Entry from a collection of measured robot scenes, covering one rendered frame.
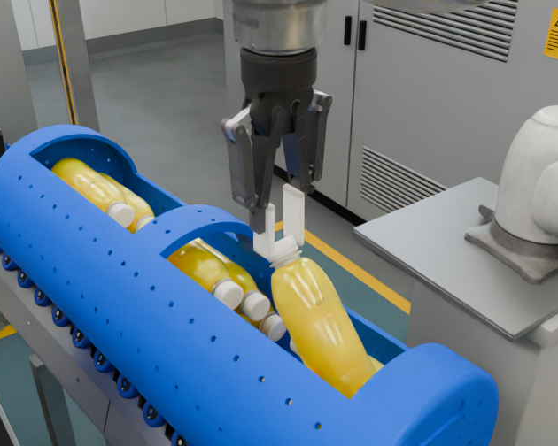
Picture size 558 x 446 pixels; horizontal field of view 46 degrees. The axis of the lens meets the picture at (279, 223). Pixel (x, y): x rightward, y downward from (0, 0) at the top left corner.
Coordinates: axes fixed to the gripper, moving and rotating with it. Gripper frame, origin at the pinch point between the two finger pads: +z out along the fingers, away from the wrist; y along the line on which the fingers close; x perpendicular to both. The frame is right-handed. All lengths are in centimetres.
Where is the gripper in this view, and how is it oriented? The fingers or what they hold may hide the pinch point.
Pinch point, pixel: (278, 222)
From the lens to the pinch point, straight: 73.7
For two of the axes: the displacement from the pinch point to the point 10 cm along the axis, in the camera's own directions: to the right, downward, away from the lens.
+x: 6.6, 3.9, -6.4
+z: 0.0, 8.5, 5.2
